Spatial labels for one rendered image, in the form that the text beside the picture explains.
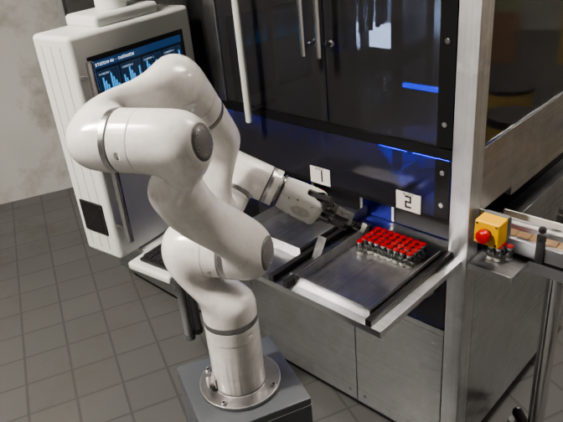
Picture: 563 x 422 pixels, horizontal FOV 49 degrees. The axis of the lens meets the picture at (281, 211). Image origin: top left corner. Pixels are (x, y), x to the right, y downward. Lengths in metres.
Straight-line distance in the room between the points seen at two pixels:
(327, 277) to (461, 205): 0.42
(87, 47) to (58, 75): 0.13
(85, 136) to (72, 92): 1.02
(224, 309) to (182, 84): 0.50
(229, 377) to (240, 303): 0.19
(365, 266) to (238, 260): 0.69
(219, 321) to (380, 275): 0.61
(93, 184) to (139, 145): 1.17
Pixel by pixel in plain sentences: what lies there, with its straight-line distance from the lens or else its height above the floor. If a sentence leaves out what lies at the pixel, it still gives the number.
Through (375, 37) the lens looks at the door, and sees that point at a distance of 1.76.
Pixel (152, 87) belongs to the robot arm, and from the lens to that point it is 1.01.
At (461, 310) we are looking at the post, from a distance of 1.94.
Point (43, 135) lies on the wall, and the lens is 4.79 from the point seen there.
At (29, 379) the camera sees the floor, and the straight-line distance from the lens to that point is 3.11.
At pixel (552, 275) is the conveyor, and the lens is 1.87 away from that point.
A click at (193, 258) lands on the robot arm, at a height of 1.24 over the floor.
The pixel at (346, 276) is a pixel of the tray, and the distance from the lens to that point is 1.76.
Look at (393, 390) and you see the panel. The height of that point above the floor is 0.24.
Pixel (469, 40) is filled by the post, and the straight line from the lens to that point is 1.60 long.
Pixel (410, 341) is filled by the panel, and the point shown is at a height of 0.50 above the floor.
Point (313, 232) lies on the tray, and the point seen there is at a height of 0.88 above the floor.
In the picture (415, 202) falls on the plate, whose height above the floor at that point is 1.03.
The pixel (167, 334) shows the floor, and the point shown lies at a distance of 3.10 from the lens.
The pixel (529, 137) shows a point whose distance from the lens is 2.02.
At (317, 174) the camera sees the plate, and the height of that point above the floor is 1.02.
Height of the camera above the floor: 1.87
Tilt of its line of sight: 28 degrees down
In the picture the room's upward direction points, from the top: 6 degrees counter-clockwise
